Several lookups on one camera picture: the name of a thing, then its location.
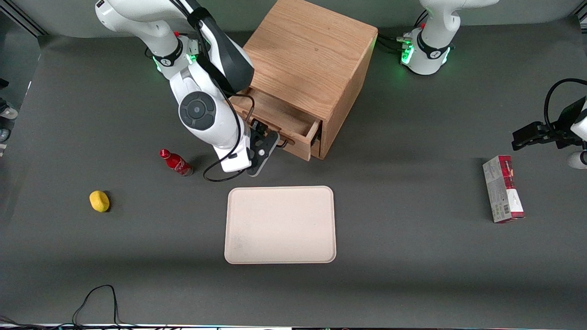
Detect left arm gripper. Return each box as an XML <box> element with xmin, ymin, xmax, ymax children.
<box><xmin>512</xmin><ymin>97</ymin><xmax>587</xmax><ymax>169</ymax></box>

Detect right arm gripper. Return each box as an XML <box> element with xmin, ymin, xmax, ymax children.
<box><xmin>213</xmin><ymin>119</ymin><xmax>281</xmax><ymax>178</ymax></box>

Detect wooden drawer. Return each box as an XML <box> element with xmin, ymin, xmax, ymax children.
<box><xmin>229</xmin><ymin>87</ymin><xmax>322</xmax><ymax>162</ymax></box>

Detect wooden drawer cabinet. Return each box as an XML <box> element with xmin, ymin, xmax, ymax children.
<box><xmin>228</xmin><ymin>0</ymin><xmax>379</xmax><ymax>160</ymax></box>

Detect red grey carton box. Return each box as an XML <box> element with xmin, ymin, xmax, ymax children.
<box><xmin>482</xmin><ymin>155</ymin><xmax>525</xmax><ymax>224</ymax></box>

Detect beige plastic tray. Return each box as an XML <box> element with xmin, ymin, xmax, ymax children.
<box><xmin>224</xmin><ymin>186</ymin><xmax>337</xmax><ymax>264</ymax></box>

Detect red cola bottle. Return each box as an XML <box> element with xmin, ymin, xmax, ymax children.
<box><xmin>159</xmin><ymin>148</ymin><xmax>194</xmax><ymax>177</ymax></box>

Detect yellow toy lemon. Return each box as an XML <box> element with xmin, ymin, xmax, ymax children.
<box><xmin>89</xmin><ymin>190</ymin><xmax>111</xmax><ymax>213</ymax></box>

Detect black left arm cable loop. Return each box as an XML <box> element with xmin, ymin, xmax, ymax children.
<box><xmin>544</xmin><ymin>78</ymin><xmax>587</xmax><ymax>133</ymax></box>

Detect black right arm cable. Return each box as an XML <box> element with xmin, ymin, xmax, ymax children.
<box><xmin>203</xmin><ymin>89</ymin><xmax>255</xmax><ymax>182</ymax></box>

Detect black left arm base cables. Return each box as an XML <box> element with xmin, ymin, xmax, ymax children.
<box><xmin>377</xmin><ymin>9</ymin><xmax>429</xmax><ymax>53</ymax></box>

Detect black cable at table edge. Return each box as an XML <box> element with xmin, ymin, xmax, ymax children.
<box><xmin>0</xmin><ymin>285</ymin><xmax>138</xmax><ymax>330</ymax></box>

